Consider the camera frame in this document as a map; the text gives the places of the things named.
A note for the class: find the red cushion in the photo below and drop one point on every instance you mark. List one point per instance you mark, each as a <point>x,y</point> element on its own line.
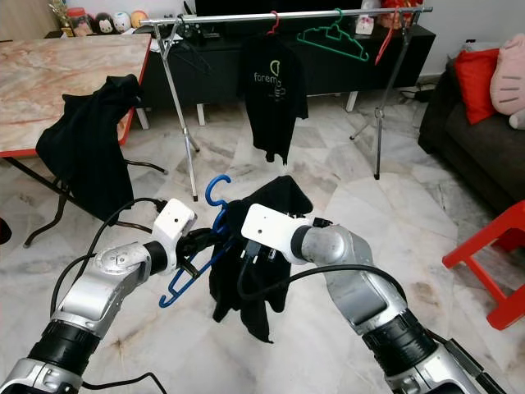
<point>476,86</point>

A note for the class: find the small white bottle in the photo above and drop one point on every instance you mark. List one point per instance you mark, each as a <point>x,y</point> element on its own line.
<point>365,25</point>

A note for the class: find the green plastic hanger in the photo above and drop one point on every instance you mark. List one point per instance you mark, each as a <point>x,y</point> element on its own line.
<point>338,29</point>

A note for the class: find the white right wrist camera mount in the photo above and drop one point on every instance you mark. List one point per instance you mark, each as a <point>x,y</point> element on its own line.
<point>275,230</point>

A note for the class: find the orange plush ball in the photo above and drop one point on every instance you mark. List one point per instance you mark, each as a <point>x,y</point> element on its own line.
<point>137,20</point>

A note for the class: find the red gold lucky figurine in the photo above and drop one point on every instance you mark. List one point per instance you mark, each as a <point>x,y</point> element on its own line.
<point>398,10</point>

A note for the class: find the marble pattern folding table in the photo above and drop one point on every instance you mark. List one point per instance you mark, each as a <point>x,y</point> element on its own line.
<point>49,82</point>

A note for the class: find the dark grey fabric sofa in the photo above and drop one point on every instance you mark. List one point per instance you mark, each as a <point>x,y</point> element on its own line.
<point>476,156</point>

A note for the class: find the black shirt with red trim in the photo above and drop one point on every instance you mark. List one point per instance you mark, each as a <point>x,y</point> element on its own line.
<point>86,156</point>

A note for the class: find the black flat screen television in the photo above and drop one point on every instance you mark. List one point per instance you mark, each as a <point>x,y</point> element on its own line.
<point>271,6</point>

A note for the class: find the gold blue trophy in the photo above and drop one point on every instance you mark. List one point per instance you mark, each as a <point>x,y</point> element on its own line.
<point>57,15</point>

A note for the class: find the blue plastic hanger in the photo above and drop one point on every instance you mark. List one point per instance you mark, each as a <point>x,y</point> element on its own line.
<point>207,190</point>

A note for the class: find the pink cat face cushion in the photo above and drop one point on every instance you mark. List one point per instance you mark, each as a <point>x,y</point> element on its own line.
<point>510,78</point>

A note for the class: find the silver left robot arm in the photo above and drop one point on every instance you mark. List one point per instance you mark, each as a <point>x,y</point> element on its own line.
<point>111,279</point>

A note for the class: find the light wooden cabinet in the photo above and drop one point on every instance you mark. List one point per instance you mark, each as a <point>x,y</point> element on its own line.
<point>20,20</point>

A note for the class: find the silver metal clothes rack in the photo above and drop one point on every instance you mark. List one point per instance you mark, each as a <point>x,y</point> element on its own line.
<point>230,21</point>

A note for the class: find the black button shirt white label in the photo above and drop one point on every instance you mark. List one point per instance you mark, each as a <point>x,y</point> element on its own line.
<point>246,300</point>

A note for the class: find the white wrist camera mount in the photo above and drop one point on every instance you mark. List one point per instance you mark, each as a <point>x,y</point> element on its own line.
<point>275,230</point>
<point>175,220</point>

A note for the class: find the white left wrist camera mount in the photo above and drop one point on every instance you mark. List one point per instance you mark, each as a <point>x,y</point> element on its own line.
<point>175,220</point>

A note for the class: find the black shirt with green logo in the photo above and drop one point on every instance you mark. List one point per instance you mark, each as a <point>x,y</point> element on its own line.
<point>271,111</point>

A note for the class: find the white plush ball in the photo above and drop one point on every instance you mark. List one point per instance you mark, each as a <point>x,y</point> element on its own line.
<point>120,23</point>

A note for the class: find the red plastic stool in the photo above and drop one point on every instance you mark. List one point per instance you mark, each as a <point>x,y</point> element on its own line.
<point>500,238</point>

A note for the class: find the red plastic hanger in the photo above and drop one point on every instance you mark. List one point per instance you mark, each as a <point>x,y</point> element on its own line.
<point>276,18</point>
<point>387,39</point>

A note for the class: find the red lid glass jar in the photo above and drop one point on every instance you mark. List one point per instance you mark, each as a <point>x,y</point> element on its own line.
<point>78,25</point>

